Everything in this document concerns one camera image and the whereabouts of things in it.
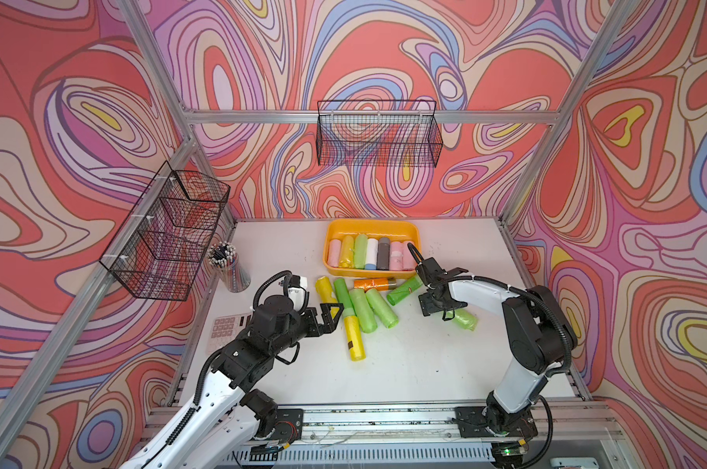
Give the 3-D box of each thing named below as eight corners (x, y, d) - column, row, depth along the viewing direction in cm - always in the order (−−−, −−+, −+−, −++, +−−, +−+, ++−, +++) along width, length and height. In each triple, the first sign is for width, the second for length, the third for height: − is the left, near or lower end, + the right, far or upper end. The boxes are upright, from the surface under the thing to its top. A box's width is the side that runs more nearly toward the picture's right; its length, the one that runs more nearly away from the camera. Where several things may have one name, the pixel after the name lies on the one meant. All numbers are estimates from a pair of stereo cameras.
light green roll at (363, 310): (363, 335, 90) (364, 329, 87) (350, 296, 99) (350, 290, 96) (377, 330, 91) (378, 325, 88) (363, 292, 100) (363, 286, 97)
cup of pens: (227, 298, 102) (203, 262, 86) (233, 278, 108) (212, 241, 92) (249, 298, 102) (229, 262, 86) (254, 278, 108) (236, 241, 92)
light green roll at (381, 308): (386, 331, 90) (387, 328, 88) (363, 295, 98) (363, 292, 97) (399, 324, 91) (400, 321, 90) (375, 289, 100) (375, 286, 98)
